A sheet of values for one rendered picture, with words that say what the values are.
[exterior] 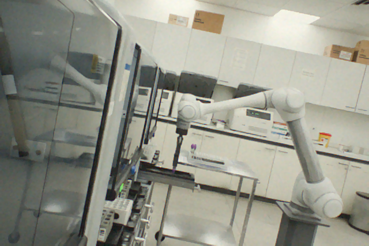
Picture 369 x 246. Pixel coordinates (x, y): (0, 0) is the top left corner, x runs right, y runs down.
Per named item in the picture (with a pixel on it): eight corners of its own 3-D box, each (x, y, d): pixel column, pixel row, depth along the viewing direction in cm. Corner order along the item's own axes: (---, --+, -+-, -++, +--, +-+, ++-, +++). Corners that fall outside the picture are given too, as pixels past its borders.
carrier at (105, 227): (105, 226, 98) (109, 208, 98) (112, 227, 98) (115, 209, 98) (95, 245, 87) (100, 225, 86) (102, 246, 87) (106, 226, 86)
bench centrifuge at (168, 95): (127, 109, 406) (136, 63, 401) (135, 106, 468) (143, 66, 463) (167, 117, 405) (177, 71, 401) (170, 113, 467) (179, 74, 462)
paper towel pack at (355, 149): (352, 152, 459) (354, 146, 458) (348, 150, 470) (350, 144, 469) (368, 156, 458) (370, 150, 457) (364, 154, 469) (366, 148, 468)
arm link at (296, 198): (309, 201, 199) (317, 169, 198) (323, 212, 181) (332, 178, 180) (286, 196, 199) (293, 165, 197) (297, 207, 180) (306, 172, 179)
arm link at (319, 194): (331, 202, 181) (353, 218, 159) (305, 211, 181) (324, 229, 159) (290, 82, 174) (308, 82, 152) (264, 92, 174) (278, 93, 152)
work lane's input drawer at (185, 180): (76, 170, 171) (79, 155, 170) (84, 164, 185) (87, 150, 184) (200, 195, 173) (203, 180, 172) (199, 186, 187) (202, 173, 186)
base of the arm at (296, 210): (306, 207, 205) (308, 199, 204) (322, 221, 183) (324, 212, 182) (280, 201, 204) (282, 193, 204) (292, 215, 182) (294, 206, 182)
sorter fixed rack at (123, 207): (39, 212, 102) (42, 195, 102) (52, 201, 112) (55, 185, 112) (125, 229, 103) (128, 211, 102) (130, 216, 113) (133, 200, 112)
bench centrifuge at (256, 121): (230, 130, 408) (241, 80, 404) (224, 125, 470) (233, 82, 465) (270, 138, 409) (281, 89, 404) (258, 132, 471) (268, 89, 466)
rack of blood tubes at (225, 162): (186, 161, 212) (188, 152, 212) (187, 157, 222) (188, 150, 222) (227, 169, 212) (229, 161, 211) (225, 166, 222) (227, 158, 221)
